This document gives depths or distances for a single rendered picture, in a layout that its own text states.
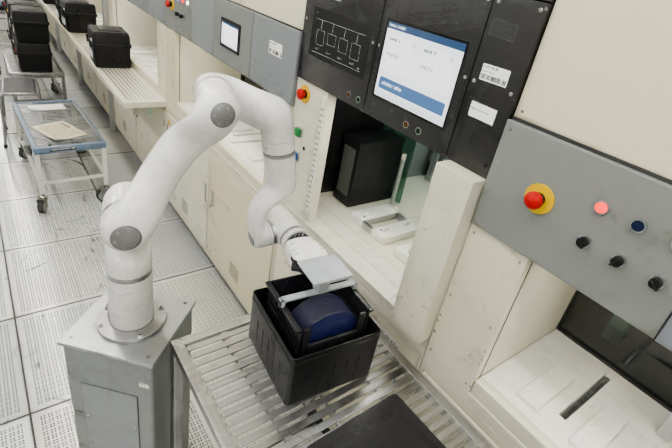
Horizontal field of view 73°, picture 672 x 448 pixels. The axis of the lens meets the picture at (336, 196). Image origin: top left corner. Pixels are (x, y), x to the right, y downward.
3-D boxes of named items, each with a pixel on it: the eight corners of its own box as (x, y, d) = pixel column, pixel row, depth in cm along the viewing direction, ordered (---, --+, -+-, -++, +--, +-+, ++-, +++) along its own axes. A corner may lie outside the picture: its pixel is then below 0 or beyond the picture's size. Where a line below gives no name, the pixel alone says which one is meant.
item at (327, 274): (326, 318, 148) (343, 239, 134) (359, 364, 134) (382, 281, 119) (256, 338, 136) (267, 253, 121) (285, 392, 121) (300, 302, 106)
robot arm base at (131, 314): (81, 334, 127) (75, 283, 119) (120, 292, 144) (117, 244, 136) (145, 350, 126) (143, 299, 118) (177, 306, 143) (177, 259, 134)
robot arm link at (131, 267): (104, 286, 119) (97, 209, 108) (107, 246, 134) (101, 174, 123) (153, 281, 124) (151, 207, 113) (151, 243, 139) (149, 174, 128)
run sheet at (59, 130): (28, 126, 305) (28, 124, 305) (63, 120, 324) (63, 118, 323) (54, 141, 293) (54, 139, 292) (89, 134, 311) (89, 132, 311)
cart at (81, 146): (15, 156, 359) (5, 98, 336) (87, 149, 390) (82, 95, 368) (38, 216, 296) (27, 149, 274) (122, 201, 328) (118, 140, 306)
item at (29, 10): (11, 34, 404) (6, 3, 392) (47, 36, 420) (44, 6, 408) (13, 42, 384) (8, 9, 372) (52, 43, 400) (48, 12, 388)
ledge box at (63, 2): (58, 25, 430) (55, -4, 418) (91, 27, 447) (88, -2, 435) (66, 32, 411) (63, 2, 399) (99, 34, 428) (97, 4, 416)
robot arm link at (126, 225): (134, 231, 127) (134, 267, 114) (92, 213, 120) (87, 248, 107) (243, 92, 119) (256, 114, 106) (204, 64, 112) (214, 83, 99)
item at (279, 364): (325, 311, 152) (333, 271, 144) (370, 374, 132) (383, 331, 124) (246, 333, 138) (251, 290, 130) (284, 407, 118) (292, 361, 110)
